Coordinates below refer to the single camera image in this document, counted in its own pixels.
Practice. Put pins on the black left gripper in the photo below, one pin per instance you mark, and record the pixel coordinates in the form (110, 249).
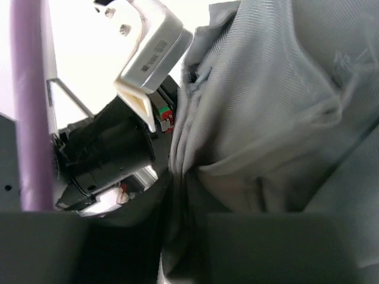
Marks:
(97, 153)

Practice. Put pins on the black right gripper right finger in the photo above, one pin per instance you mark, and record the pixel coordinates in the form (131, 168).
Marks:
(283, 248)

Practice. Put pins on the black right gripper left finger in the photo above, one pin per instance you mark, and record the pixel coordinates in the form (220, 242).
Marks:
(67, 248)

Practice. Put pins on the grey pleated skirt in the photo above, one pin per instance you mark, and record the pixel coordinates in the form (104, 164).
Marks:
(277, 114)

